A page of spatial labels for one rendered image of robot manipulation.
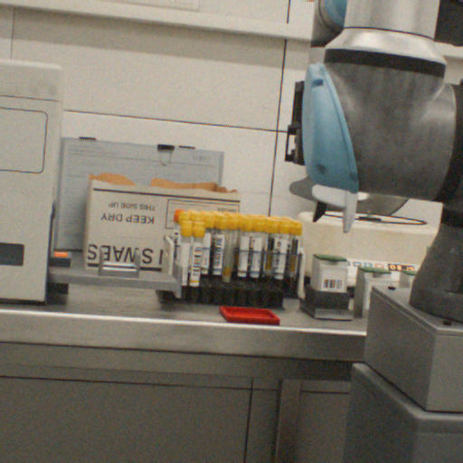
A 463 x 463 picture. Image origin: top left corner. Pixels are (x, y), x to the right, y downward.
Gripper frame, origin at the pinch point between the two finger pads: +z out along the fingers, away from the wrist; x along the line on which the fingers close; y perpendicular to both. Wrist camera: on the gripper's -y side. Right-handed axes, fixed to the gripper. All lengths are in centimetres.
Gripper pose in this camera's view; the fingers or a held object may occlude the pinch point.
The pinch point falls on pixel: (334, 229)
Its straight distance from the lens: 130.2
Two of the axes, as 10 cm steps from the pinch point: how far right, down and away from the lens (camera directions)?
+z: -0.9, 9.9, 0.9
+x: 2.0, 1.1, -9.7
